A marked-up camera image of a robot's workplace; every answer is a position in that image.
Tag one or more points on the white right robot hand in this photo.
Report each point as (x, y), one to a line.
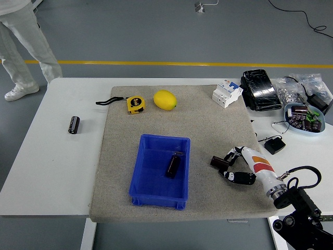
(260, 166)

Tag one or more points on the dark brown cylindrical battery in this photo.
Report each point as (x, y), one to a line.
(173, 166)
(217, 162)
(316, 126)
(307, 125)
(297, 122)
(74, 125)

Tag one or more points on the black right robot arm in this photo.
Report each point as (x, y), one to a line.
(299, 200)

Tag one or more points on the large dark brown battery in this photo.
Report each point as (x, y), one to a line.
(299, 109)

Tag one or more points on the blue plastic box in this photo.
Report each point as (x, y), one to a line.
(156, 190)

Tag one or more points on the small black plug adapter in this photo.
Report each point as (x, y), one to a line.
(274, 145)

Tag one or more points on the light blue bowl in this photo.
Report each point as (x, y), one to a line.
(303, 132)

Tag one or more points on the grey-brown mat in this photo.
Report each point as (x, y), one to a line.
(208, 125)

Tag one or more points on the white table leg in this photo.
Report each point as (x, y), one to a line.
(277, 234)
(88, 234)

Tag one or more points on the black wrapped pack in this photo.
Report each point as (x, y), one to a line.
(261, 89)

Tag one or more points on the clear bag of metal nuts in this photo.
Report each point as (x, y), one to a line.
(286, 93)

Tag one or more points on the white circuit breaker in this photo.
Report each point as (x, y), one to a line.
(226, 95)

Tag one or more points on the small black clip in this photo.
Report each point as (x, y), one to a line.
(179, 154)

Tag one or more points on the black power adapter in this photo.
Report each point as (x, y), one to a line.
(318, 101)

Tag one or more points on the clear plastic bag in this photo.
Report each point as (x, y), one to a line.
(316, 83)

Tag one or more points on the yellow lemon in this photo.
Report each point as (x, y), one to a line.
(165, 99)

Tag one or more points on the yellow tape measure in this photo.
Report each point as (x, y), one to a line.
(135, 104)

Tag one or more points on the person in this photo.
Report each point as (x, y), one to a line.
(23, 39)

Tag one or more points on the white stand foot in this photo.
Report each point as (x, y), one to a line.
(36, 2)

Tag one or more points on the metal bracket under table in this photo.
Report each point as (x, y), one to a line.
(238, 221)

